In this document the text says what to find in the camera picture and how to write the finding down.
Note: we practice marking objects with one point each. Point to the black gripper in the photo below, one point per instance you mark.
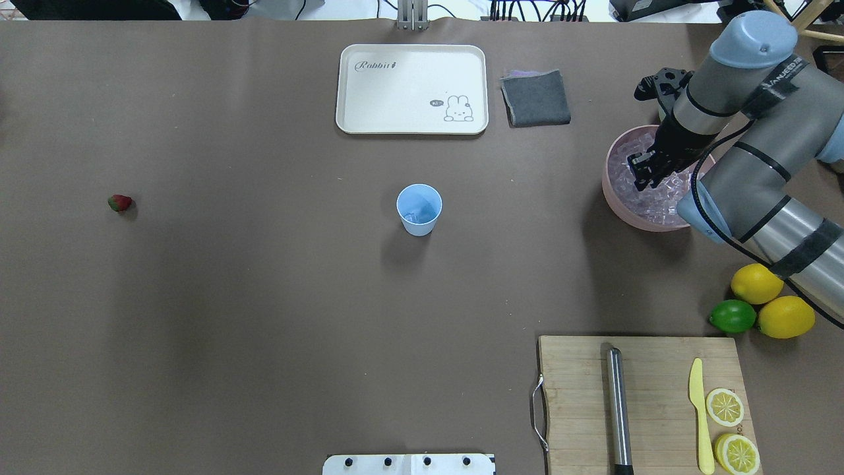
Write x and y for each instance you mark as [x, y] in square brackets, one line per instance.
[674, 141]

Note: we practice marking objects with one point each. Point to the ice cube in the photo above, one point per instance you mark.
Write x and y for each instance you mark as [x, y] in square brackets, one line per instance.
[420, 215]

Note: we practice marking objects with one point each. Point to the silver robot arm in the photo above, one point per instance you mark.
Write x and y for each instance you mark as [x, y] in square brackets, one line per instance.
[794, 113]

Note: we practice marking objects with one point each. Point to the clear ice cubes pile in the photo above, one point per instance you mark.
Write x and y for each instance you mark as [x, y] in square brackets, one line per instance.
[653, 201]

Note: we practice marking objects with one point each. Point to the light blue cup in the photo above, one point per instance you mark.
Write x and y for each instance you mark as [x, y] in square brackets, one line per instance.
[415, 195]

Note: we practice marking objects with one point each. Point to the pink bowl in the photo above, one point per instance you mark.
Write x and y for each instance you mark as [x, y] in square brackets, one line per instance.
[626, 198]

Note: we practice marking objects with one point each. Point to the grey folded cloth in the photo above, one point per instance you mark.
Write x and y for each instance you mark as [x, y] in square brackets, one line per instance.
[534, 98]

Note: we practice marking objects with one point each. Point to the whole lemon far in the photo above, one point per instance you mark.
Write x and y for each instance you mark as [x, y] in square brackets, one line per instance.
[756, 284]

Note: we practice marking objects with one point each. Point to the whole lemon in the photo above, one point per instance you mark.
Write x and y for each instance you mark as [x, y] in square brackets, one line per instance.
[756, 284]
[786, 317]

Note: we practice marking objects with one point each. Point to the green lime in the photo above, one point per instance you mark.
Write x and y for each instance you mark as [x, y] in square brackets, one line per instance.
[733, 316]

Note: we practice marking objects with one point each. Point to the whole lemon near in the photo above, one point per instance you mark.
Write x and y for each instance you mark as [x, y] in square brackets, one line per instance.
[786, 317]

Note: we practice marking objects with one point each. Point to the cream serving tray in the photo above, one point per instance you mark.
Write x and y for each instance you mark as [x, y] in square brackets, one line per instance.
[412, 89]

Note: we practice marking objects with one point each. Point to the lemon half lower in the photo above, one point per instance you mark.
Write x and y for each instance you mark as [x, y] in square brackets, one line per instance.
[725, 407]

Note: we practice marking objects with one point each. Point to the lemon half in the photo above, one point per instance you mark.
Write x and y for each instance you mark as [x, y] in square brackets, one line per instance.
[737, 454]
[725, 407]

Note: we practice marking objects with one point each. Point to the wooden cutting board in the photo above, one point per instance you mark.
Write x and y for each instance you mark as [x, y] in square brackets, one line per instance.
[662, 422]

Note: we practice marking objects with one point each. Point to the steel muddler black tip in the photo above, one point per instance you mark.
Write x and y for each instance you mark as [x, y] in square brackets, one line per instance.
[619, 419]

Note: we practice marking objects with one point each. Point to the yellow plastic knife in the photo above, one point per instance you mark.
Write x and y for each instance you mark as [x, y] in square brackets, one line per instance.
[704, 451]

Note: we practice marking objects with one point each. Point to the lemon half upper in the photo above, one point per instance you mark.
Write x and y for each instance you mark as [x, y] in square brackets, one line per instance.
[737, 454]

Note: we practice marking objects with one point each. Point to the red strawberry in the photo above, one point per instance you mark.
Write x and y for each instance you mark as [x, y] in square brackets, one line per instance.
[120, 203]

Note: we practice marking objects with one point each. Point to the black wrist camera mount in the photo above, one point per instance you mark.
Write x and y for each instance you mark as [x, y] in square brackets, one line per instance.
[665, 86]

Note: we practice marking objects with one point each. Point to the aluminium frame post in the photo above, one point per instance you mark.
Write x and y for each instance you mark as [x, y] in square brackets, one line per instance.
[412, 15]

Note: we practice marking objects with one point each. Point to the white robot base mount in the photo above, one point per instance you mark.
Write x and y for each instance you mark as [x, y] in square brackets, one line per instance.
[418, 463]

